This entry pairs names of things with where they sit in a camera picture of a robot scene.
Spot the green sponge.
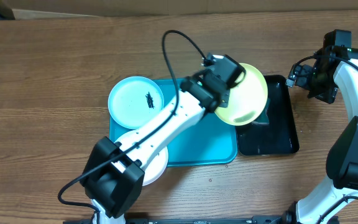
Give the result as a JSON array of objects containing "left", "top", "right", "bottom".
[{"left": 252, "top": 98, "right": 270, "bottom": 126}]

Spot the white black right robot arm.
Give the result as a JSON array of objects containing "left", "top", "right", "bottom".
[{"left": 274, "top": 45, "right": 358, "bottom": 223}]

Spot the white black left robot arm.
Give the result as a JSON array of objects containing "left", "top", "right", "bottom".
[{"left": 80, "top": 69, "right": 237, "bottom": 223}]

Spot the black rectangular tray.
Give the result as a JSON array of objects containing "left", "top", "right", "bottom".
[{"left": 236, "top": 75, "right": 300, "bottom": 156}]

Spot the light blue plate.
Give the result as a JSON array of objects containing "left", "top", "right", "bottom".
[{"left": 108, "top": 76, "right": 164, "bottom": 129}]

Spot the white plate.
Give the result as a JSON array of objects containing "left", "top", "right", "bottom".
[{"left": 116, "top": 129, "right": 168, "bottom": 186}]

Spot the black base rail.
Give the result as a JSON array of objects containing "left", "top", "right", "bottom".
[{"left": 63, "top": 215, "right": 340, "bottom": 224}]

